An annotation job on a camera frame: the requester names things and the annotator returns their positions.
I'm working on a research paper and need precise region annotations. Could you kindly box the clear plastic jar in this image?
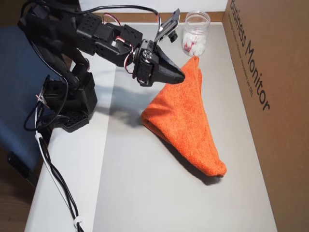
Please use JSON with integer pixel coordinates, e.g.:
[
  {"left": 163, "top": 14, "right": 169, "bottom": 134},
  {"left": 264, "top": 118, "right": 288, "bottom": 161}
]
[{"left": 181, "top": 10, "right": 211, "bottom": 58}]

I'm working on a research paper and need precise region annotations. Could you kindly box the black camera cable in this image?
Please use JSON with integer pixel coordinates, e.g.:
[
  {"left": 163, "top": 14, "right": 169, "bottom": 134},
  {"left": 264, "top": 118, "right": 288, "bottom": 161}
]
[{"left": 24, "top": 6, "right": 162, "bottom": 131}]

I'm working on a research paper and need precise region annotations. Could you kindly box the red white paper label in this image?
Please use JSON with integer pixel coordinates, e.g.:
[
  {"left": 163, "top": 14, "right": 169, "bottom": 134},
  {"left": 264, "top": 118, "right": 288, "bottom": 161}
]
[{"left": 183, "top": 36, "right": 197, "bottom": 54}]

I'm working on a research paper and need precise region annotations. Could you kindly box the blue office chair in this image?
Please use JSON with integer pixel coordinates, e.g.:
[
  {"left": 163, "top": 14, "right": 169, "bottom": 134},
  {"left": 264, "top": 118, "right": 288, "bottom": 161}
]
[{"left": 0, "top": 26, "right": 69, "bottom": 188}]

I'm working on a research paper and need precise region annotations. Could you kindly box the brown cardboard monitor box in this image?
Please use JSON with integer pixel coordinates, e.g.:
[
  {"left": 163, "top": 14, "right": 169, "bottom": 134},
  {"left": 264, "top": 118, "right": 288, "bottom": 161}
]
[{"left": 222, "top": 0, "right": 309, "bottom": 232}]

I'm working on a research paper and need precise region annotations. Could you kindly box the white cable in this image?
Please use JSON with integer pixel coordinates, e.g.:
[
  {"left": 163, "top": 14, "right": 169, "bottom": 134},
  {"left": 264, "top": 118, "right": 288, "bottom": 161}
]
[{"left": 35, "top": 103, "right": 76, "bottom": 219}]

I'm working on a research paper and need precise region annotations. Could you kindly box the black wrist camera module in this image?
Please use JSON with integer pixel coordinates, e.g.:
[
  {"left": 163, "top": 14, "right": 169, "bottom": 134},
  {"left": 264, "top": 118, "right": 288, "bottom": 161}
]
[{"left": 154, "top": 8, "right": 182, "bottom": 45}]

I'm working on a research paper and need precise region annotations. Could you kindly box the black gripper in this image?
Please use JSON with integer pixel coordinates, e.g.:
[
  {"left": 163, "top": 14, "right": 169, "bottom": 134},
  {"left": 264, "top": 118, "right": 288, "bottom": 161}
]
[{"left": 132, "top": 39, "right": 186, "bottom": 87}]

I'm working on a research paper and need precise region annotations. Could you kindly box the orange terry towel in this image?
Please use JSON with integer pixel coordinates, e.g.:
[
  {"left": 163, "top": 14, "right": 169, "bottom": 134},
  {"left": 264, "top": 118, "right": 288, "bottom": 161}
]
[{"left": 140, "top": 56, "right": 228, "bottom": 178}]

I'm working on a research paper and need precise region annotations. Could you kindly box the black table clamp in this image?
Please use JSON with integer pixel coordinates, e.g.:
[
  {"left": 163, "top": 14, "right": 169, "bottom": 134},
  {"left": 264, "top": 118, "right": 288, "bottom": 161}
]
[{"left": 61, "top": 111, "right": 91, "bottom": 133}]

